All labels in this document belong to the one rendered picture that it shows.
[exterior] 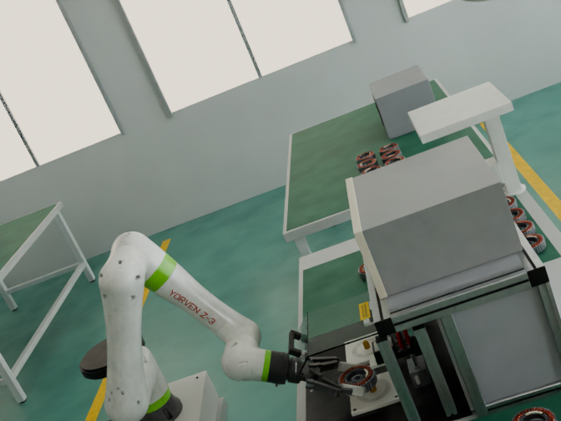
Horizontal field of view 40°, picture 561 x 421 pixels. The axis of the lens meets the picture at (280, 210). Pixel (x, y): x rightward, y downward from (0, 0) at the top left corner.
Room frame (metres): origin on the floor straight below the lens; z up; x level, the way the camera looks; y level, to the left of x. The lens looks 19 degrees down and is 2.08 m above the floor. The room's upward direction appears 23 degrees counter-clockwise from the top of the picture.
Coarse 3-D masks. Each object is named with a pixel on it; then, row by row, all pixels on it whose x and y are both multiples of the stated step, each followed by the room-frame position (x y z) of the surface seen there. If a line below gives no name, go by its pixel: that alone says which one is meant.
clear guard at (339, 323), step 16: (336, 304) 2.01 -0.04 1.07; (352, 304) 1.97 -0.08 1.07; (304, 320) 2.03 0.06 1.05; (320, 320) 1.96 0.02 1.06; (336, 320) 1.92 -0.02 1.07; (352, 320) 1.88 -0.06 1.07; (368, 320) 1.85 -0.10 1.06; (304, 336) 1.94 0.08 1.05; (320, 336) 1.87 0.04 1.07; (336, 336) 1.84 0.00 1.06; (352, 336) 1.80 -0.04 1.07; (368, 336) 1.77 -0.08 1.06; (304, 352) 1.85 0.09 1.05; (320, 352) 1.80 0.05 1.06
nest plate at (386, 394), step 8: (384, 376) 2.01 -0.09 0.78; (376, 384) 1.99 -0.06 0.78; (384, 384) 1.97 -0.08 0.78; (392, 384) 1.95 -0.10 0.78; (368, 392) 1.96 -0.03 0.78; (376, 392) 1.95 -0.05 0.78; (384, 392) 1.93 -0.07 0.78; (392, 392) 1.92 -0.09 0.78; (352, 400) 1.96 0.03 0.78; (360, 400) 1.94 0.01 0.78; (368, 400) 1.93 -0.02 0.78; (376, 400) 1.91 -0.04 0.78; (384, 400) 1.89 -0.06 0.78; (392, 400) 1.88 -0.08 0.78; (352, 408) 1.92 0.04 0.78; (360, 408) 1.90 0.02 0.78; (368, 408) 1.89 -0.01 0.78; (376, 408) 1.89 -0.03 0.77; (352, 416) 1.90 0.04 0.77
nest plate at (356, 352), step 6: (372, 336) 2.25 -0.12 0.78; (354, 342) 2.26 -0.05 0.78; (360, 342) 2.25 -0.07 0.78; (348, 348) 2.24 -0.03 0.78; (354, 348) 2.23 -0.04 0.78; (360, 348) 2.21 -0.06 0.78; (348, 354) 2.21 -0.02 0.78; (354, 354) 2.19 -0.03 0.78; (360, 354) 2.18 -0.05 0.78; (366, 354) 2.16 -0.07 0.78; (348, 360) 2.17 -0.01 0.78; (354, 360) 2.16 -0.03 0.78; (360, 360) 2.15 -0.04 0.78; (366, 360) 2.13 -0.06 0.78
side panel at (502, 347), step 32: (544, 288) 1.66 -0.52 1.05; (448, 320) 1.71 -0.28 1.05; (480, 320) 1.70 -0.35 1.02; (512, 320) 1.69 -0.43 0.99; (544, 320) 1.67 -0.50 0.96; (480, 352) 1.70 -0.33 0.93; (512, 352) 1.69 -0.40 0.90; (544, 352) 1.68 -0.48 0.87; (480, 384) 1.71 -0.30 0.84; (512, 384) 1.70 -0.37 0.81; (544, 384) 1.68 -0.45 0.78; (480, 416) 1.70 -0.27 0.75
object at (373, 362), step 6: (390, 336) 1.97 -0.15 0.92; (414, 336) 1.96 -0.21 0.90; (372, 342) 1.98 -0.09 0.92; (390, 342) 1.94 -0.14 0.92; (396, 342) 1.96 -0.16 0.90; (402, 342) 1.95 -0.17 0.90; (414, 342) 1.92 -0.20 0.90; (372, 348) 1.95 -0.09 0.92; (378, 348) 1.93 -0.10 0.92; (396, 348) 1.94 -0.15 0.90; (408, 348) 1.91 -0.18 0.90; (414, 348) 1.90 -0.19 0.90; (420, 348) 1.90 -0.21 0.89; (372, 354) 1.98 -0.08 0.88; (378, 354) 1.92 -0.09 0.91; (396, 354) 1.91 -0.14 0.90; (402, 354) 1.91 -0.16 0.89; (408, 354) 1.90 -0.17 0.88; (414, 354) 1.96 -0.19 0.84; (372, 360) 1.96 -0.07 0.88; (378, 360) 1.92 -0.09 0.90; (414, 360) 1.91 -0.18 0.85; (372, 366) 1.93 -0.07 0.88; (378, 366) 1.92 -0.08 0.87
